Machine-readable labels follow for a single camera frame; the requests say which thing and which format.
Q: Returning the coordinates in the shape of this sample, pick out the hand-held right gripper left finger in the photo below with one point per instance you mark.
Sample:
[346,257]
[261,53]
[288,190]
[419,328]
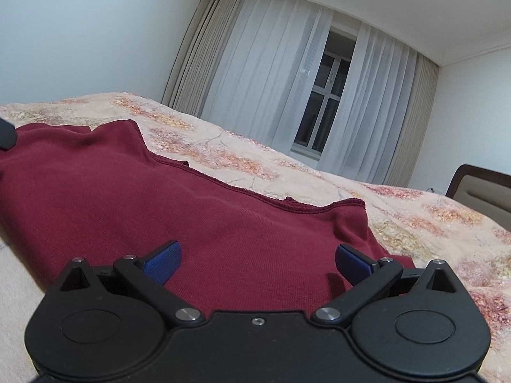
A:
[164,266]

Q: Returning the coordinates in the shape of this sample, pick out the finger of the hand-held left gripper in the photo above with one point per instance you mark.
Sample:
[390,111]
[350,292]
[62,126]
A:
[6,133]

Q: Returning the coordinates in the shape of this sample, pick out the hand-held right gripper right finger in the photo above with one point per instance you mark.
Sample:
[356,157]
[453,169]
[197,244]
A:
[352,265]

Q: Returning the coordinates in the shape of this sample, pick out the dark red long-sleeve sweater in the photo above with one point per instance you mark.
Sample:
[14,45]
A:
[159,207]

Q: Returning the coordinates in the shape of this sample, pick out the bed with floral quilt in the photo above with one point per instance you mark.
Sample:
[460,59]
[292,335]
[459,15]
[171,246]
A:
[419,227]

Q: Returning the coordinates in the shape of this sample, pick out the brown padded bed headboard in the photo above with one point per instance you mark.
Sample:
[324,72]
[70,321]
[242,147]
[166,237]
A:
[483,197]

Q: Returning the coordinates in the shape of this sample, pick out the beige drape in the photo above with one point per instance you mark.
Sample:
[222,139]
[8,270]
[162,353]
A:
[199,48]
[417,127]

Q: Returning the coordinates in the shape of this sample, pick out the white sheer curtain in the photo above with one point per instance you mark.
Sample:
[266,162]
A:
[371,111]
[263,68]

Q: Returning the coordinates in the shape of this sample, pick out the white framed window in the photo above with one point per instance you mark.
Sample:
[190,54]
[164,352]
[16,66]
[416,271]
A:
[327,95]

